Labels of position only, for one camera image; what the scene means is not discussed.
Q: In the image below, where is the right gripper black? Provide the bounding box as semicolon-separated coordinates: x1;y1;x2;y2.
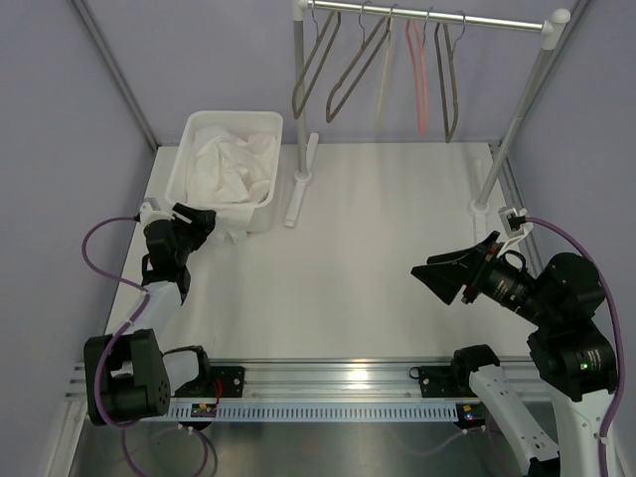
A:
412;230;557;327

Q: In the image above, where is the white shirt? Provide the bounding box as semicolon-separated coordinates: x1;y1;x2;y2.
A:
186;125;276;243

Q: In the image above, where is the grey hanger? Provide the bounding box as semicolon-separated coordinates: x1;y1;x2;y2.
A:
433;10;466;143
325;1;391;123
290;4;343;120

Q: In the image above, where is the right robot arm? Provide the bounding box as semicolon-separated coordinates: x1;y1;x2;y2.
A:
411;232;619;476

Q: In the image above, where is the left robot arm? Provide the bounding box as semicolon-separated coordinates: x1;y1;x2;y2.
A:
83;203;217;428

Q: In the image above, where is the pink hanger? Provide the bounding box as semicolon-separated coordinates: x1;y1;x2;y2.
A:
404;17;429;137

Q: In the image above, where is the cream hanger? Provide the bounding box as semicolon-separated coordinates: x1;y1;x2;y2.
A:
375;15;395;133

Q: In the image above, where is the white plastic basket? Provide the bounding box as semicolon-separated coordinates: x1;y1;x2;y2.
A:
165;110;283;243

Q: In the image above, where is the clothes rack metal white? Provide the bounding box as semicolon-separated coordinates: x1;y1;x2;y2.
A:
284;1;571;231

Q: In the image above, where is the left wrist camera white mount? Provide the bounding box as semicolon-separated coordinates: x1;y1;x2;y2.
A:
137;198;173;227

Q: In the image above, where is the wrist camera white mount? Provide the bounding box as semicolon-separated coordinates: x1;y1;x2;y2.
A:
498;207;534;256
137;198;173;227

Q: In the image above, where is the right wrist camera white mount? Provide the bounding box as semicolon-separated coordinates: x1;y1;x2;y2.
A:
498;207;534;256

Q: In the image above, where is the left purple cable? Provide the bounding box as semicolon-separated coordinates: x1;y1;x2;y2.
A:
81;216;150;428

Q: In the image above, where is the aluminium rail with cable duct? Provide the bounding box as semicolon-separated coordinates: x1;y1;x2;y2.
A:
63;358;605;424

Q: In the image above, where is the left enclosure frame post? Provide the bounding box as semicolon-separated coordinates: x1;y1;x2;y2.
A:
68;0;161;154

